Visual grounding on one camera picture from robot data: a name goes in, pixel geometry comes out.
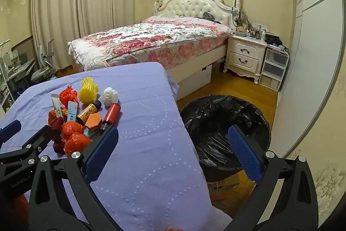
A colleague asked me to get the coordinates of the white foam net ball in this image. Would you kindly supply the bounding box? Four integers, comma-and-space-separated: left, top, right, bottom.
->
103, 87, 120, 107

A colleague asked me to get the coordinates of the yellow foam fruit net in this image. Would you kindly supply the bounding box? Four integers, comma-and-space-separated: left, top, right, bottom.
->
78, 76, 100, 105

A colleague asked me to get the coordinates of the orange foam fruit net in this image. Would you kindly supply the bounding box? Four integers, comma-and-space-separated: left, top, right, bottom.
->
59, 85, 79, 110

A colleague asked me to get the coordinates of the dark red wrapper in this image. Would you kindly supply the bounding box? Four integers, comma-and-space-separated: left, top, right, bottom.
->
52, 139, 66, 154
48, 109, 66, 131

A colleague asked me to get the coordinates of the white wardrobe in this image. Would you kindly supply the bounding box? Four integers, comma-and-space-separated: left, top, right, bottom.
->
270, 0, 346, 162

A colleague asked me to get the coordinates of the brown bottle with orange label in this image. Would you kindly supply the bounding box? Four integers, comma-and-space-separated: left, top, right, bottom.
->
76, 100, 102, 124

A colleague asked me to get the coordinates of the small red bottle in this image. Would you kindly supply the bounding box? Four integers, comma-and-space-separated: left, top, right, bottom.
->
100, 102, 121, 131

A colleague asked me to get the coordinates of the study desk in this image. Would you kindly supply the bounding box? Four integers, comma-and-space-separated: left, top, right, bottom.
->
8, 50, 36, 91

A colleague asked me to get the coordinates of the teal squeezed tube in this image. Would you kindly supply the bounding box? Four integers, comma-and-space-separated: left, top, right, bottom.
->
51, 94, 66, 119

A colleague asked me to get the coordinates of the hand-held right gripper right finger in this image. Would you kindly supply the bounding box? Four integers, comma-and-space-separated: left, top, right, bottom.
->
228, 124, 319, 231

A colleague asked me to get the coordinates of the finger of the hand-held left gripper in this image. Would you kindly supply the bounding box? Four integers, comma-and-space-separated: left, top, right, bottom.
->
0, 120, 22, 143
0, 125, 54, 166

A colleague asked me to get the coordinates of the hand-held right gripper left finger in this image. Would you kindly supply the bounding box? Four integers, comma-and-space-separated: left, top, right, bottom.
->
28, 125, 122, 231

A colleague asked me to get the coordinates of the trash bin with black bag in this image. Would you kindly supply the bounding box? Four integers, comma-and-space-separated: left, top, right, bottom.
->
179, 95, 271, 183

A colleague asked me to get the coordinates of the white nightstand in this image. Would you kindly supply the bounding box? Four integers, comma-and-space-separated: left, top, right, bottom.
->
223, 33, 268, 84

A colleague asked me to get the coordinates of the white cardboard box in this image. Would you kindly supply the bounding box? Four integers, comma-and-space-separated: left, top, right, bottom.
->
177, 64, 213, 94

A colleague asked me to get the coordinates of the black bag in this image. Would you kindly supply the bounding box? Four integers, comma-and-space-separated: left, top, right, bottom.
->
265, 33, 288, 52

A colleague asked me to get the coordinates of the orange hexagonal box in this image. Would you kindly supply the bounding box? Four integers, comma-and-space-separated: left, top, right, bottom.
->
83, 111, 103, 131

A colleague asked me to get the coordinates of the grey desk chair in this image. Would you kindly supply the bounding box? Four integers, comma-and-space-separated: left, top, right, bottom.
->
31, 41, 59, 83

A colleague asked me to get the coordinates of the clear plastic drawer unit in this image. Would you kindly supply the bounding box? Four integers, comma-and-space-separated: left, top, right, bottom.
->
258, 43, 290, 92

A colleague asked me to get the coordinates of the person's left forearm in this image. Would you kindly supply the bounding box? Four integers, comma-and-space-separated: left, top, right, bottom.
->
11, 190, 30, 231

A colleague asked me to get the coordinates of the light blue squeezed tube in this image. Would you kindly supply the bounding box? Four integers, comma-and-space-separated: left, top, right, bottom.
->
67, 101, 78, 122

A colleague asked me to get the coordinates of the floral quilt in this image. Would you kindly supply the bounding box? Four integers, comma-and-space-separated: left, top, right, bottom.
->
69, 16, 236, 69

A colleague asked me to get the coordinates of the purple tablecloth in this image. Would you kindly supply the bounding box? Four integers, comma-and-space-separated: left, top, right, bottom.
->
0, 62, 233, 231

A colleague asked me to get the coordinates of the cluster of bottles and toiletries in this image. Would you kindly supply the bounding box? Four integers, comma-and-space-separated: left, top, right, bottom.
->
235, 10, 271, 39

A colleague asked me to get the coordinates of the bookshelf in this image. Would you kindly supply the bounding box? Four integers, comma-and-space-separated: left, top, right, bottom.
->
0, 55, 16, 113

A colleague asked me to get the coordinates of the white bed with tufted headboard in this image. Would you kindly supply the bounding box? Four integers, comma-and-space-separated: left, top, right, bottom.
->
67, 0, 242, 94

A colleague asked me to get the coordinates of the orange plastic wrapper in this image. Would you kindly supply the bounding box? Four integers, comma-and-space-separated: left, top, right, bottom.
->
64, 133, 93, 155
61, 122, 84, 137

